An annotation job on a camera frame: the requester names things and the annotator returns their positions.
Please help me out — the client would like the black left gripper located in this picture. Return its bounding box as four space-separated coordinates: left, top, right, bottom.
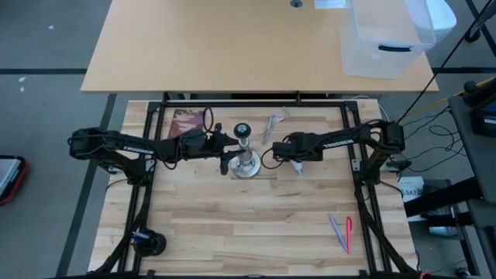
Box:
180 122 246 175

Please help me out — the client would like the silver lamp stand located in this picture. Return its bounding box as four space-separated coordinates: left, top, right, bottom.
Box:
228 122 262 180

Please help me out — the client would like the clear plastic wrapper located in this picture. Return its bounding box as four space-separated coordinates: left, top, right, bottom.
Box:
260 112 290 145

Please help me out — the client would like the purple pen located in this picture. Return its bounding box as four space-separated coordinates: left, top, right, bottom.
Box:
328 214 349 253

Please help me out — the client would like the pink pen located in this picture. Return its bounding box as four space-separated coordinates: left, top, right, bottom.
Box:
345 215 353 255

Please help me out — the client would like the light wooden desk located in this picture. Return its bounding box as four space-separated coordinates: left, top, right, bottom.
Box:
81 0 439 94

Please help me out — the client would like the white printed box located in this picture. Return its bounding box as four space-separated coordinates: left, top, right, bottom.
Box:
398 176 426 202

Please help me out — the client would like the clear plastic storage bin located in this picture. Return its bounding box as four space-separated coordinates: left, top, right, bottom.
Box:
339 0 437 80

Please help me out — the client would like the dark grey cart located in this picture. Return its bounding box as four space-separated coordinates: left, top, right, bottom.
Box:
402 77 496 279

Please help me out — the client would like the black box device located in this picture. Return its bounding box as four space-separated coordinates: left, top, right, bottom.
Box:
470 110 496 139

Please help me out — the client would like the white round object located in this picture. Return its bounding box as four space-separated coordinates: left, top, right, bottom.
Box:
425 0 458 43

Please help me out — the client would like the red-edged black case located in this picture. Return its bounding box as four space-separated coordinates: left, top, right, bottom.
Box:
0 154 29 206

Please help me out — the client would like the thin black pole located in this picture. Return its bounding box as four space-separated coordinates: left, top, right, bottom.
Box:
397 0 496 125

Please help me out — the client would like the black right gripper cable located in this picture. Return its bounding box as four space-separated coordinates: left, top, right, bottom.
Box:
261 148 286 171

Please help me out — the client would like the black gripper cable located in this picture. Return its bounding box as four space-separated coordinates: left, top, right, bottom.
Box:
202 107 215 134
261 148 286 171

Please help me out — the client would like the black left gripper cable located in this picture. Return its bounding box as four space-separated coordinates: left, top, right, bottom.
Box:
202 107 215 134

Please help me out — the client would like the black aluminium frame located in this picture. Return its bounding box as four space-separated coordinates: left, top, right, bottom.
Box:
92 92 419 279

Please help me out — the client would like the yellow cord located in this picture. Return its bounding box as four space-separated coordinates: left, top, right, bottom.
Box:
406 76 496 117

